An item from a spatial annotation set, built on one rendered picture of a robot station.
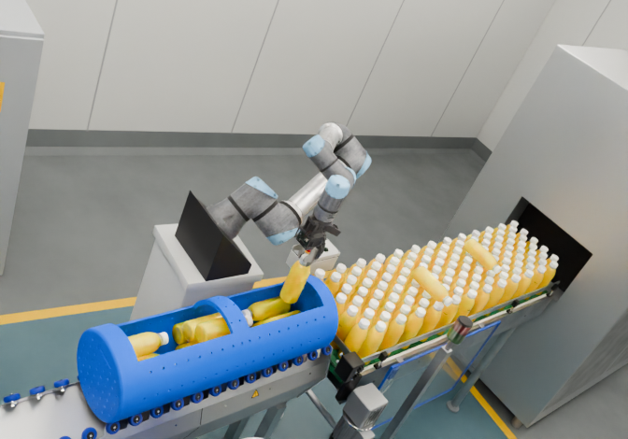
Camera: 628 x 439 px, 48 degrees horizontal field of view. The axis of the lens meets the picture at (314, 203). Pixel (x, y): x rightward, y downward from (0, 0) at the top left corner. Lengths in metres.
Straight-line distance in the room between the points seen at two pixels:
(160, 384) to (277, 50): 3.58
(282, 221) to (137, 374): 0.79
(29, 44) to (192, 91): 2.22
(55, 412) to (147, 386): 0.32
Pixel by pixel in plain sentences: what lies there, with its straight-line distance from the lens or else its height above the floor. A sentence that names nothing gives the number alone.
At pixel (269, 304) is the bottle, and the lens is 2.63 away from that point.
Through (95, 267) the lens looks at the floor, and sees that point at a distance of 4.19.
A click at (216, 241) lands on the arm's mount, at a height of 1.32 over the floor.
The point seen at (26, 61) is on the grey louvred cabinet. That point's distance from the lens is 3.18.
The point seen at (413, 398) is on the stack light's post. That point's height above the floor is 0.81.
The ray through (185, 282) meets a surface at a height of 1.14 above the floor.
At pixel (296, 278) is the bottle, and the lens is 2.49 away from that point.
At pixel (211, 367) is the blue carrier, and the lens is 2.25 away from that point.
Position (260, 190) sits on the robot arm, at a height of 1.45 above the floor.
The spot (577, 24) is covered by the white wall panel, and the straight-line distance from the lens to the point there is 7.02.
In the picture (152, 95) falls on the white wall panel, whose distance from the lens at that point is 5.08.
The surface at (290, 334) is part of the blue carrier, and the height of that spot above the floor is 1.17.
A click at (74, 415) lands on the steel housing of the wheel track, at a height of 0.93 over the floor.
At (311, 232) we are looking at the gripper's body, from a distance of 2.36.
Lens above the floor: 2.78
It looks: 31 degrees down
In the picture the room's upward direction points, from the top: 25 degrees clockwise
